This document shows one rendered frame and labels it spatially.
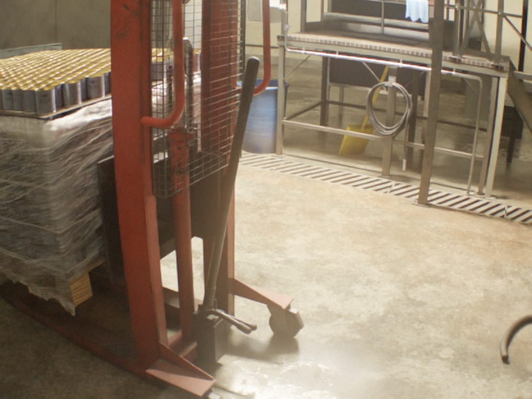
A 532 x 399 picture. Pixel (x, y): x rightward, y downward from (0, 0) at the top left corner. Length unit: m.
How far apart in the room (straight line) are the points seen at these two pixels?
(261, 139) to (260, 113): 0.25
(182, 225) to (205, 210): 0.24
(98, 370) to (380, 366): 1.23
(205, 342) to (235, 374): 0.20
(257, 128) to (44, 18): 2.70
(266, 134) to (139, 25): 3.36
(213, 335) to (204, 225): 0.47
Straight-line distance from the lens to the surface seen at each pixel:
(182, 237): 2.02
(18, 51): 3.88
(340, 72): 5.87
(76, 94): 1.77
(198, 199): 2.21
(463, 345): 2.57
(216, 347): 2.19
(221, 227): 1.91
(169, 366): 2.01
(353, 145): 4.90
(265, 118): 4.78
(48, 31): 5.88
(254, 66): 1.68
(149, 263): 1.81
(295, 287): 2.85
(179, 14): 1.49
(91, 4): 5.33
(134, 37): 1.59
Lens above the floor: 1.51
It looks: 21 degrees down
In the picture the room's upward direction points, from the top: 1 degrees clockwise
